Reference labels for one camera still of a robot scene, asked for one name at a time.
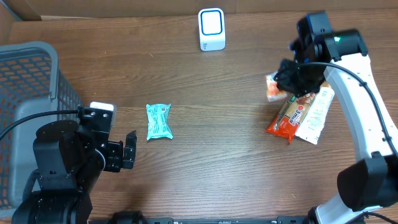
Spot orange snack packet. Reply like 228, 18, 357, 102
265, 72, 287, 102

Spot teal snack packet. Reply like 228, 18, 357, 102
146, 104, 174, 141

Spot white tube with gold cap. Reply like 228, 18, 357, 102
295, 82, 335, 145

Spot spaghetti pasta packet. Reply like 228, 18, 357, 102
266, 93, 317, 143

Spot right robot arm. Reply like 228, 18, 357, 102
275, 11, 397, 224

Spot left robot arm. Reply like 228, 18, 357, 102
12, 106, 137, 224

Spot grey plastic mesh basket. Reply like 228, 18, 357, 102
1, 41, 82, 218

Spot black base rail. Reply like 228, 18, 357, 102
88, 210, 366, 224

